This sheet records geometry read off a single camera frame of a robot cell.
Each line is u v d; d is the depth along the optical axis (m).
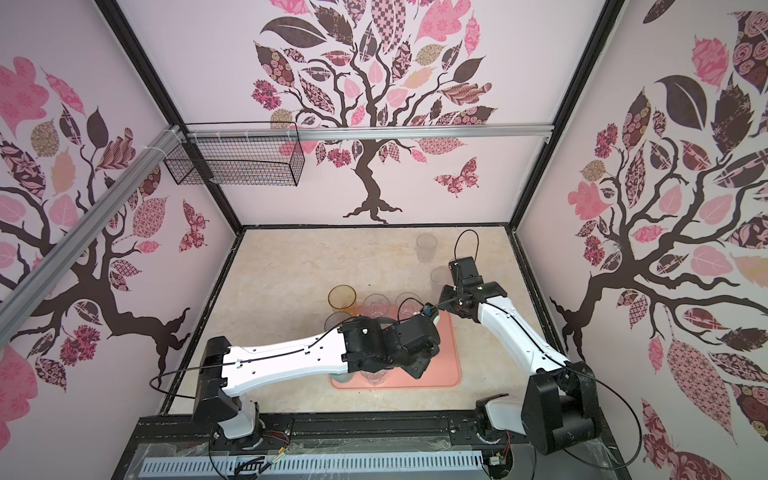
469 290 0.60
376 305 0.92
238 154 0.95
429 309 0.61
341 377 0.79
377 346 0.47
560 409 0.40
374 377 0.82
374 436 0.74
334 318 0.81
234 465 0.70
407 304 0.60
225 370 0.41
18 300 0.50
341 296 0.83
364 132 0.93
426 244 1.05
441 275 1.00
